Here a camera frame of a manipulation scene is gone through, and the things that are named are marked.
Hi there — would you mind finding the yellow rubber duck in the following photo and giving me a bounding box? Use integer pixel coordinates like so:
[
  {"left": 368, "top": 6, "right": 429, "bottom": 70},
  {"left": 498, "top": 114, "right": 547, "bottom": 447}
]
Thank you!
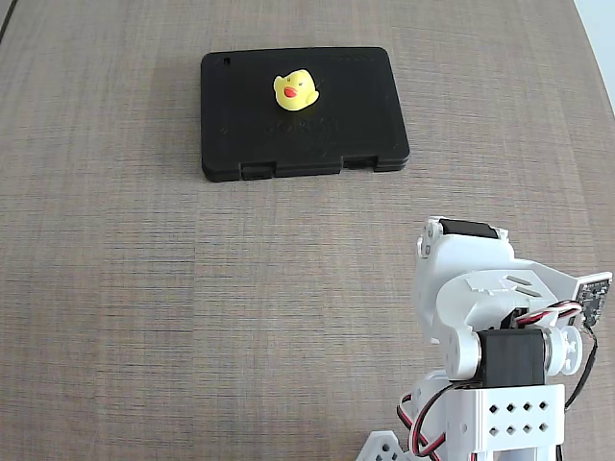
[{"left": 272, "top": 68, "right": 321, "bottom": 113}]

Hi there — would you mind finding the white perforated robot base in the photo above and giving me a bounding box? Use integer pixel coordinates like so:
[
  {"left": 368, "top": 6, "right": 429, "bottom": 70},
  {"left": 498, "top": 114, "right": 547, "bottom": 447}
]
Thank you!
[{"left": 357, "top": 430, "right": 412, "bottom": 461}]

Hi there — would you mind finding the dark cable at table edge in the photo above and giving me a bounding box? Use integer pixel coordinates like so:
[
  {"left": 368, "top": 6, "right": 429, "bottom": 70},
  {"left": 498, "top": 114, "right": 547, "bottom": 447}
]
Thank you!
[{"left": 0, "top": 0, "right": 16, "bottom": 42}]

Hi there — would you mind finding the small camera circuit board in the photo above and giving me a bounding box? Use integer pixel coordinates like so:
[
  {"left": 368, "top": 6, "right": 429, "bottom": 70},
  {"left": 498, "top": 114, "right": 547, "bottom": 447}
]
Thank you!
[{"left": 575, "top": 271, "right": 615, "bottom": 328}]

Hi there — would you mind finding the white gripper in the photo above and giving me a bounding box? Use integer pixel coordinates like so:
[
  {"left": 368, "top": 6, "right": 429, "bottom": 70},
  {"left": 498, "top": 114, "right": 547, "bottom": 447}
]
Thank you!
[{"left": 415, "top": 216, "right": 585, "bottom": 346}]

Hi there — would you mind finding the black camera cable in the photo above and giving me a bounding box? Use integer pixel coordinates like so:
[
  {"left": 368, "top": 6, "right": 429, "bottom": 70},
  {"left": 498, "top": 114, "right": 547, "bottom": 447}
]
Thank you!
[{"left": 562, "top": 324, "right": 599, "bottom": 412}]

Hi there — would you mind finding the red black white servo cable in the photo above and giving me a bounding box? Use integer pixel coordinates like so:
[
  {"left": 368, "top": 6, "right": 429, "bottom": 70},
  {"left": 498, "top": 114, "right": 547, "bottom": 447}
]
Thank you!
[
  {"left": 516, "top": 300, "right": 583, "bottom": 327},
  {"left": 396, "top": 378, "right": 457, "bottom": 458}
]

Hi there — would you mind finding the black flat plastic case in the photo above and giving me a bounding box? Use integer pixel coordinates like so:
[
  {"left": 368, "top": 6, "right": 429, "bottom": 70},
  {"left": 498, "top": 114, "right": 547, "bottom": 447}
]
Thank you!
[{"left": 200, "top": 46, "right": 411, "bottom": 183}]

